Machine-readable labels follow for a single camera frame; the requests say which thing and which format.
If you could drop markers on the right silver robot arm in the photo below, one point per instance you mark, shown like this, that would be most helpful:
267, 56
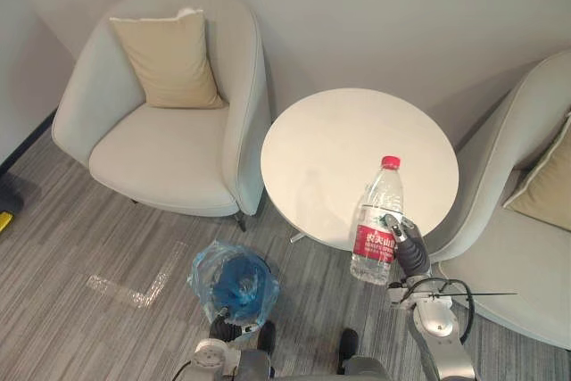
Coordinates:
439, 327

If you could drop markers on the round white tea table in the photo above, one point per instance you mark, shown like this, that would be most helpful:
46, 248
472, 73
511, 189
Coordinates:
334, 153

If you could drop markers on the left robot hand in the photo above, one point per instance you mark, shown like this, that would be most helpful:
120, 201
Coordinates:
225, 329

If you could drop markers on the clear water bottle red label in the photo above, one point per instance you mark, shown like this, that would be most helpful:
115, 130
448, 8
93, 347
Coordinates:
380, 202

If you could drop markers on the light grey armchair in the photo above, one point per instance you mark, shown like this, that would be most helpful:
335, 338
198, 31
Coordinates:
169, 153
499, 260

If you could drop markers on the beige square cushion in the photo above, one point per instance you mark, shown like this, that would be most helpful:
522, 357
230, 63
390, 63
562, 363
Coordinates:
169, 60
546, 189

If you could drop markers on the metal table base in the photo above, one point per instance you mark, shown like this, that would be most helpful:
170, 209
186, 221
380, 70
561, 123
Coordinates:
298, 237

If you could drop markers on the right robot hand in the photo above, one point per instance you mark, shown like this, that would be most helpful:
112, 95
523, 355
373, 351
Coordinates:
415, 251

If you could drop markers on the yellow object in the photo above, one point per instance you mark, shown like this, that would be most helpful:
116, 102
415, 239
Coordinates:
4, 222

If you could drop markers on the blue plastic trash bag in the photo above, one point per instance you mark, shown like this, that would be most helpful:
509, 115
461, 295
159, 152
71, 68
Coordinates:
236, 285

